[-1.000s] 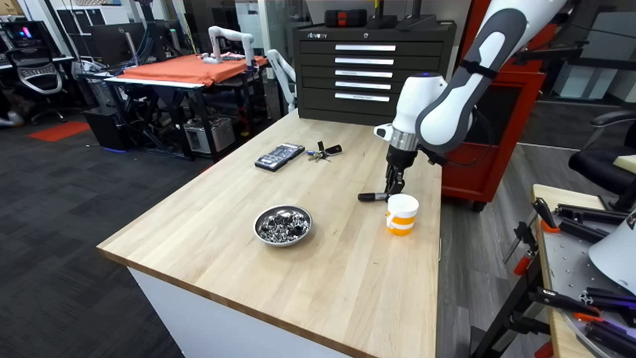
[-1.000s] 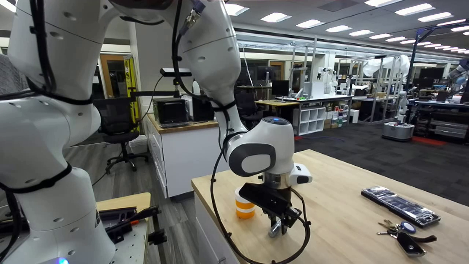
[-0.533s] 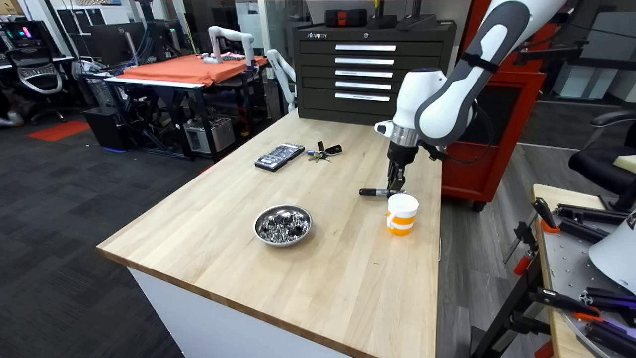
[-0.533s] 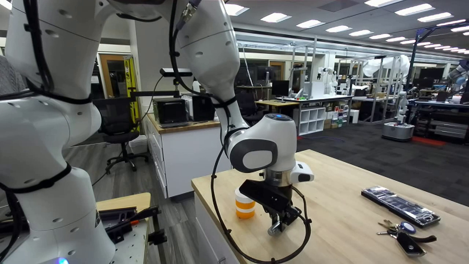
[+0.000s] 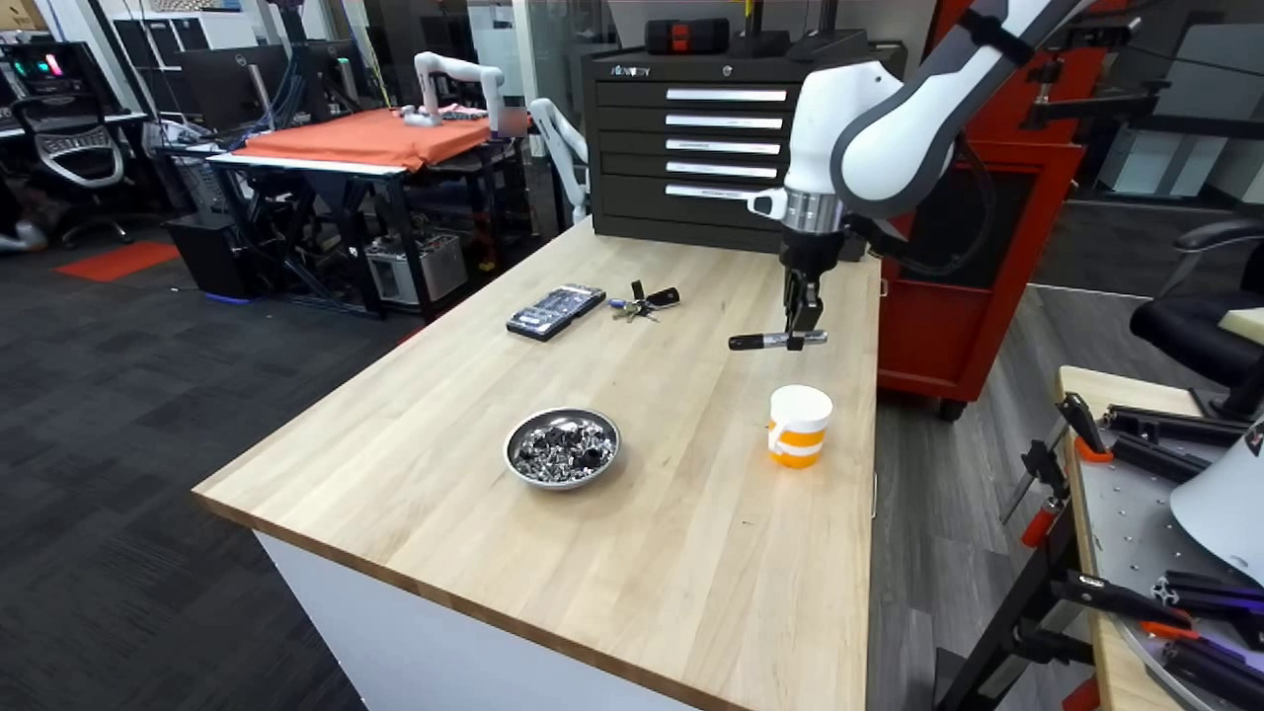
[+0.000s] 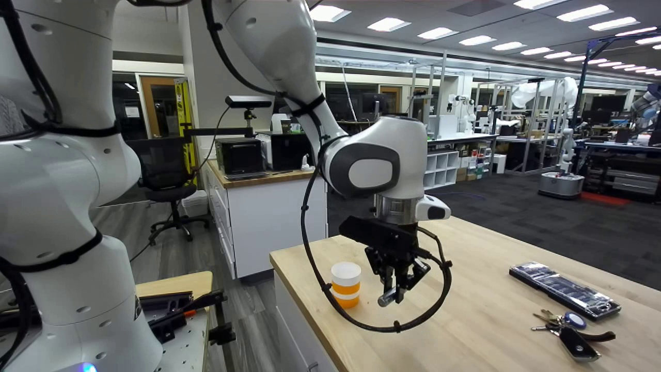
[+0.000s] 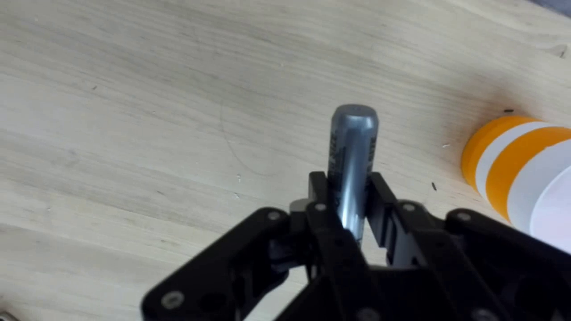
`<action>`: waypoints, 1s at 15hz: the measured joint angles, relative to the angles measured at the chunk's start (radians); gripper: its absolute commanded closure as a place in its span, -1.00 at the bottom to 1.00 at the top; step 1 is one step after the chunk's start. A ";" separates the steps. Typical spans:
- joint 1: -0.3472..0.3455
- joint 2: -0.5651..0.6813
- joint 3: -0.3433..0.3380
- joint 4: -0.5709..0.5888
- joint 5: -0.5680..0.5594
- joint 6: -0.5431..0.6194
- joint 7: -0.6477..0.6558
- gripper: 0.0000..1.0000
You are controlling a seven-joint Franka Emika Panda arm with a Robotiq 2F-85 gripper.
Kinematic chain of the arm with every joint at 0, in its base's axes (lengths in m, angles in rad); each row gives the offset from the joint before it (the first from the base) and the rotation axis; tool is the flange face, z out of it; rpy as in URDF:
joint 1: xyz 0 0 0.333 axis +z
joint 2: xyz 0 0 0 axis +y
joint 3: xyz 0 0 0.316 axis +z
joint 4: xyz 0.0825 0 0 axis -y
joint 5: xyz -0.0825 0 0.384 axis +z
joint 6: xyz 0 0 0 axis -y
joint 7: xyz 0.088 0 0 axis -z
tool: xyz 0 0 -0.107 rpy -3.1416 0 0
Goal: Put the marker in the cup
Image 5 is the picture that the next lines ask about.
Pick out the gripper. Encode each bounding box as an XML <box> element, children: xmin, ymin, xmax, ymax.
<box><xmin>779</xmin><ymin>231</ymin><xmax>848</xmax><ymax>339</ymax></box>

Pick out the black marker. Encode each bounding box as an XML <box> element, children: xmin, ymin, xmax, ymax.
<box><xmin>729</xmin><ymin>330</ymin><xmax>830</xmax><ymax>354</ymax></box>

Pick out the white and orange cup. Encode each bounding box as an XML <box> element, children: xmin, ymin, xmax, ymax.
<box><xmin>767</xmin><ymin>384</ymin><xmax>834</xmax><ymax>470</ymax></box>

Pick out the red tool cart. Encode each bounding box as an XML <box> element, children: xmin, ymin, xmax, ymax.
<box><xmin>875</xmin><ymin>0</ymin><xmax>1109</xmax><ymax>424</ymax></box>

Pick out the bunch of keys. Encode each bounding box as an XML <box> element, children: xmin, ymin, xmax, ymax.
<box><xmin>607</xmin><ymin>279</ymin><xmax>682</xmax><ymax>324</ymax></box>

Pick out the drawer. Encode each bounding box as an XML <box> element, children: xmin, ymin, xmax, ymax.
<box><xmin>594</xmin><ymin>80</ymin><xmax>803</xmax><ymax>109</ymax></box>
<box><xmin>595</xmin><ymin>106</ymin><xmax>797</xmax><ymax>134</ymax></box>
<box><xmin>596</xmin><ymin>131</ymin><xmax>793</xmax><ymax>158</ymax></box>
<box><xmin>598</xmin><ymin>154</ymin><xmax>789</xmax><ymax>182</ymax></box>
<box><xmin>599</xmin><ymin>178</ymin><xmax>787</xmax><ymax>226</ymax></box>

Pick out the black tool chest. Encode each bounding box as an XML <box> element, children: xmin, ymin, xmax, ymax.
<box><xmin>581</xmin><ymin>41</ymin><xmax>909</xmax><ymax>262</ymax></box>

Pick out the black bit set case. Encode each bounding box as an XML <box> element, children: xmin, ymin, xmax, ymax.
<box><xmin>506</xmin><ymin>283</ymin><xmax>608</xmax><ymax>344</ymax></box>

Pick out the heap of screws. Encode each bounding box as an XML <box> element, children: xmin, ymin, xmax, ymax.
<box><xmin>513</xmin><ymin>419</ymin><xmax>616</xmax><ymax>484</ymax></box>

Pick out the black and red case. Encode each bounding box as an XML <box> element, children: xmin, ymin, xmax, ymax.
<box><xmin>645</xmin><ymin>17</ymin><xmax>733</xmax><ymax>56</ymax></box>

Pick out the black and orange clamp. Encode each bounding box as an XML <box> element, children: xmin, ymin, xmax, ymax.
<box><xmin>1049</xmin><ymin>567</ymin><xmax>1264</xmax><ymax>692</ymax></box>
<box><xmin>999</xmin><ymin>392</ymin><xmax>1115</xmax><ymax>550</ymax></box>

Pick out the metal bowl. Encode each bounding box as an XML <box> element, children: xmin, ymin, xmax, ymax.
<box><xmin>503</xmin><ymin>406</ymin><xmax>623</xmax><ymax>492</ymax></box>

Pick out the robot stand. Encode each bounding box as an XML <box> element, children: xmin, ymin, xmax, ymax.
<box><xmin>936</xmin><ymin>364</ymin><xmax>1264</xmax><ymax>711</ymax></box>

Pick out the grey box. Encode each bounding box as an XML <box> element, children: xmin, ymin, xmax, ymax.
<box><xmin>363</xmin><ymin>231</ymin><xmax>471</xmax><ymax>306</ymax></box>

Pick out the black office chair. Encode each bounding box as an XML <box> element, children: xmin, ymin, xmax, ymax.
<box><xmin>1129</xmin><ymin>218</ymin><xmax>1264</xmax><ymax>422</ymax></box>

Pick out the table with orange cloth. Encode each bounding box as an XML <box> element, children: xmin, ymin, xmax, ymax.
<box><xmin>207</xmin><ymin>106</ymin><xmax>536</xmax><ymax>322</ymax></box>

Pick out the black computer tower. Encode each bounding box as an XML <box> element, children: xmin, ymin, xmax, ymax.
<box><xmin>164</xmin><ymin>211</ymin><xmax>260</xmax><ymax>303</ymax></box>

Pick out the row of monitors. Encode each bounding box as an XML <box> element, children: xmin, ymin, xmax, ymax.
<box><xmin>176</xmin><ymin>38</ymin><xmax>368</xmax><ymax>136</ymax></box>

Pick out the red floor mat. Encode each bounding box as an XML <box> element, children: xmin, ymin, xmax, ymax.
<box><xmin>53</xmin><ymin>239</ymin><xmax>183</xmax><ymax>284</ymax></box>

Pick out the mesh office chair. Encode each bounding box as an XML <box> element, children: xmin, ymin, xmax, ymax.
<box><xmin>12</xmin><ymin>91</ymin><xmax>136</xmax><ymax>249</ymax></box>

